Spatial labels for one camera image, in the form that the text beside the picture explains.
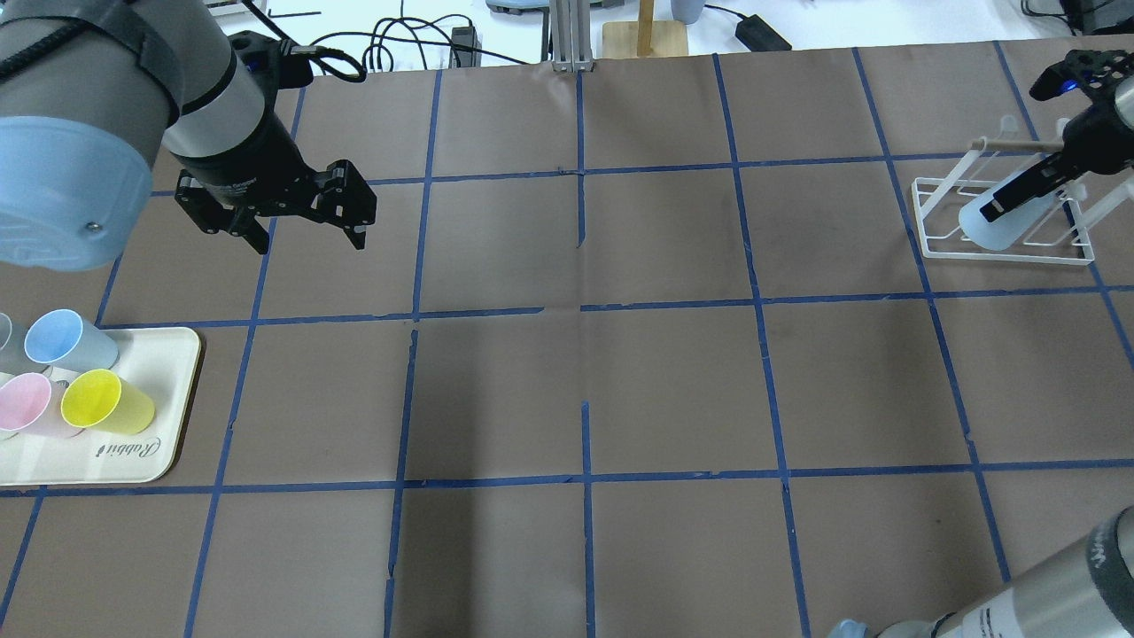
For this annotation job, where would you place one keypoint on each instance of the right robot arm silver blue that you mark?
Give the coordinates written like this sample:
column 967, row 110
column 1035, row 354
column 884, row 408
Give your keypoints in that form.
column 1085, row 589

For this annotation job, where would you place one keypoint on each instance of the yellow plastic cup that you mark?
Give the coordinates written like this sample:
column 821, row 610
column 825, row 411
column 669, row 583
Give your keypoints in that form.
column 100, row 400

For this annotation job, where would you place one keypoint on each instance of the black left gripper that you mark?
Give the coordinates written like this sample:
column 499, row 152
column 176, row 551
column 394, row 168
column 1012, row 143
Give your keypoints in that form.
column 251, row 162

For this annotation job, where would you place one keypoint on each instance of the blue plastic cup on tray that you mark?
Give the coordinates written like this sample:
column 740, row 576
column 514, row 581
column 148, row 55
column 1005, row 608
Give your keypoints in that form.
column 64, row 339

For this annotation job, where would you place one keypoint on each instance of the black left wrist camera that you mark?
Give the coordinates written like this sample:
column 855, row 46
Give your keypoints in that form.
column 273, row 64

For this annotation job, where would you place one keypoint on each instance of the white wire cup rack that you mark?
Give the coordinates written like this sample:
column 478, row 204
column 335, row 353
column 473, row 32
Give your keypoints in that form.
column 1053, row 229

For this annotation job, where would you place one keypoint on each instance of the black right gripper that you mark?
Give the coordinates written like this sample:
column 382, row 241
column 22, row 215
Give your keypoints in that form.
column 1095, row 134

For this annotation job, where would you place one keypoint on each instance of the pink plastic cup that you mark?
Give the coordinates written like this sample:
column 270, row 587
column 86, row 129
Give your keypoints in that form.
column 31, row 405

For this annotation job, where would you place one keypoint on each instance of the grey plastic cup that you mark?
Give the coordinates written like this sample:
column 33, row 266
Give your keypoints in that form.
column 13, row 355

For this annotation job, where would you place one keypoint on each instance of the wooden stand base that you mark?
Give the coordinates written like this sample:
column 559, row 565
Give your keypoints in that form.
column 646, row 37

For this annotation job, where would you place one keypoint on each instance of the black power adapter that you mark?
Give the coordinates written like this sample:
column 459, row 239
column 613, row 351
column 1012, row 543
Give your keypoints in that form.
column 759, row 36

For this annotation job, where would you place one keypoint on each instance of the light blue plastic cup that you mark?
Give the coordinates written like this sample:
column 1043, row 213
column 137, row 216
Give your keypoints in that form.
column 998, row 236

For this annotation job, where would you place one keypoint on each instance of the blue cup on desk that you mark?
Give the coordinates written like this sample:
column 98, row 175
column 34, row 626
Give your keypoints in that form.
column 688, row 12

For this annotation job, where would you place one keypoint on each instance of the aluminium frame post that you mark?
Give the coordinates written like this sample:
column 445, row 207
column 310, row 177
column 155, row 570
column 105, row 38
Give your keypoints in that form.
column 570, row 46

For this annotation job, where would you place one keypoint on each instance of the cream serving tray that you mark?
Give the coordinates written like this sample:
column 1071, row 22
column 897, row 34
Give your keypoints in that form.
column 157, row 368

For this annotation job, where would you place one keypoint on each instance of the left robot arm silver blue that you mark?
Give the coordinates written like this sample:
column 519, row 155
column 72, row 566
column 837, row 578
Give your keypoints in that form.
column 93, row 90

